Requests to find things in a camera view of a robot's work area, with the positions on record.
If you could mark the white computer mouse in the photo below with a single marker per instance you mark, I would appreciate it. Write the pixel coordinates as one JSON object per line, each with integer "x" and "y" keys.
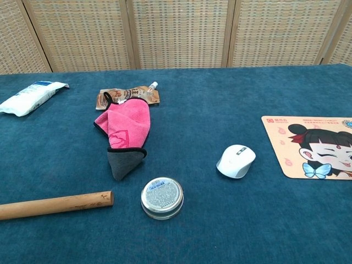
{"x": 233, "y": 162}

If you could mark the wooden round stick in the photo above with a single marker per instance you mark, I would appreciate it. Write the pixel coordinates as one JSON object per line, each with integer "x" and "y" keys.
{"x": 55, "y": 205}

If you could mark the cartoon girl mouse pad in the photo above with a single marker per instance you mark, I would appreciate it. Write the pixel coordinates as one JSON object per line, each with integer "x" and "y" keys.
{"x": 277, "y": 143}

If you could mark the woven bamboo folding screen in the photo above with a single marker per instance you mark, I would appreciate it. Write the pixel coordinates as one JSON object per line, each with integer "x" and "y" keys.
{"x": 178, "y": 33}

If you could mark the brown spouted drink pouch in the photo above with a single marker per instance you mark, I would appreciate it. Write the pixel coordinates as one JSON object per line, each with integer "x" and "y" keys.
{"x": 132, "y": 93}

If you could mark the pink and grey microfibre cloth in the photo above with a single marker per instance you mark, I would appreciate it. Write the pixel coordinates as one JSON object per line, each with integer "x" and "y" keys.
{"x": 129, "y": 121}

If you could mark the round metal tin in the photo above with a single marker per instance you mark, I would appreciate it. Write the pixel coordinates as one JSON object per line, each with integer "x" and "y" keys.
{"x": 162, "y": 196}

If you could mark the white plastic tissue packet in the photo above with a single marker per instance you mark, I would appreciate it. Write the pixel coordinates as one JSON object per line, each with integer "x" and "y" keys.
{"x": 27, "y": 99}

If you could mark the blue felt table cover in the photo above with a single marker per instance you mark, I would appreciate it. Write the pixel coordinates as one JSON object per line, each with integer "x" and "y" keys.
{"x": 192, "y": 132}

